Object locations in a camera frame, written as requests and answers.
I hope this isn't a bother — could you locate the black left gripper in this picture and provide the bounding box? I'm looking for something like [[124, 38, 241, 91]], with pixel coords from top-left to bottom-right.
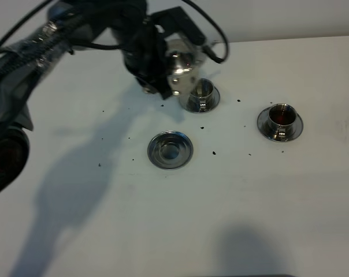
[[122, 20, 172, 100]]

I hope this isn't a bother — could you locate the steel teacup far right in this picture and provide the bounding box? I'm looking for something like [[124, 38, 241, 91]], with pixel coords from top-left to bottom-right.
[[268, 103, 298, 141]]

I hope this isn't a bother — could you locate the empty steel teapot saucer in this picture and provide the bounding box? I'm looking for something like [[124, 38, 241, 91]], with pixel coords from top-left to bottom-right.
[[147, 130, 194, 170]]

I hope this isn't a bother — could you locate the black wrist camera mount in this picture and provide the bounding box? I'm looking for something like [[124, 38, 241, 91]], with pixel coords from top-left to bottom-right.
[[151, 6, 206, 46]]

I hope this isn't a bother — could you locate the stainless steel teapot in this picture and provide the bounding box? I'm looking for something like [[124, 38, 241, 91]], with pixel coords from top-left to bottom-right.
[[166, 39, 206, 96]]

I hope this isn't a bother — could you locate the steel teacup near teapot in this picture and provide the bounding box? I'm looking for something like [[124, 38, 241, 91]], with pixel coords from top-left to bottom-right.
[[188, 78, 216, 113]]

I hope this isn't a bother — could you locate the steel saucer under near cup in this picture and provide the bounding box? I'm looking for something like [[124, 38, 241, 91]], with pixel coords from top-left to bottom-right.
[[179, 86, 220, 114]]

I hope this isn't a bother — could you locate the steel saucer far right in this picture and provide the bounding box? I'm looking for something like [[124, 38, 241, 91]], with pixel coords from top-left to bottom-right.
[[257, 103, 304, 142]]

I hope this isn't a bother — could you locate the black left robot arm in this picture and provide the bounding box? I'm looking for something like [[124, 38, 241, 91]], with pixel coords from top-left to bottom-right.
[[0, 1, 172, 192]]

